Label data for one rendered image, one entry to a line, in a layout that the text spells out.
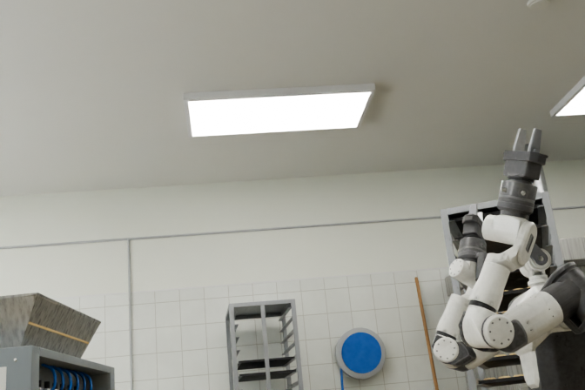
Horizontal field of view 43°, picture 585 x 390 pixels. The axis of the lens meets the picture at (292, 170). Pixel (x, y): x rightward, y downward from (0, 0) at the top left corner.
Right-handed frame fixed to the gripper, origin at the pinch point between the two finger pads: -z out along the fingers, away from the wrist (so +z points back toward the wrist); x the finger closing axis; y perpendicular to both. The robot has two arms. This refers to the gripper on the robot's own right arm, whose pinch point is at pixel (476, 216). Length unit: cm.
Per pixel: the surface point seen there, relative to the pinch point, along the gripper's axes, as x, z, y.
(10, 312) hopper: 98, 83, 78
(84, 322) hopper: 64, 68, 94
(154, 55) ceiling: 12, -125, 197
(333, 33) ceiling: -31, -155, 109
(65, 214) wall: -118, -127, 414
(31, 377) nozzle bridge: 95, 98, 63
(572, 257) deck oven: -260, -137, 40
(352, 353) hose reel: -280, -75, 213
